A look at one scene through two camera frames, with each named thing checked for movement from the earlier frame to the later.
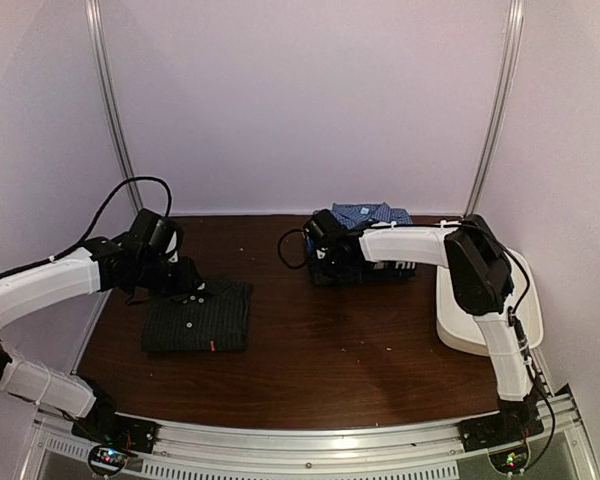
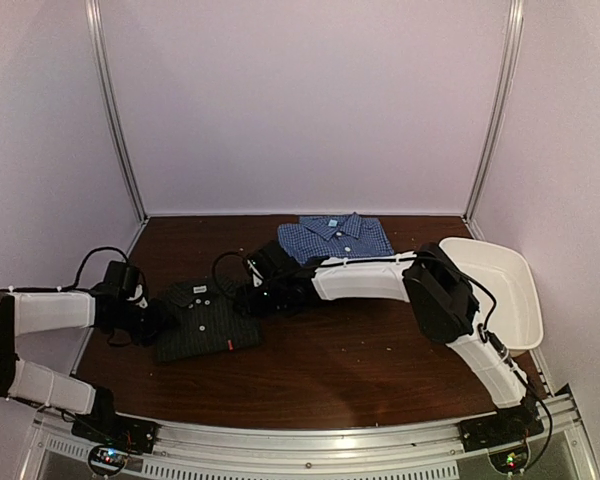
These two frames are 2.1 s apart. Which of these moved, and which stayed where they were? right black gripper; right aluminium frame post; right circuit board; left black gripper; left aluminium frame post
Moved: right black gripper; left black gripper
Stayed: right circuit board; right aluminium frame post; left aluminium frame post
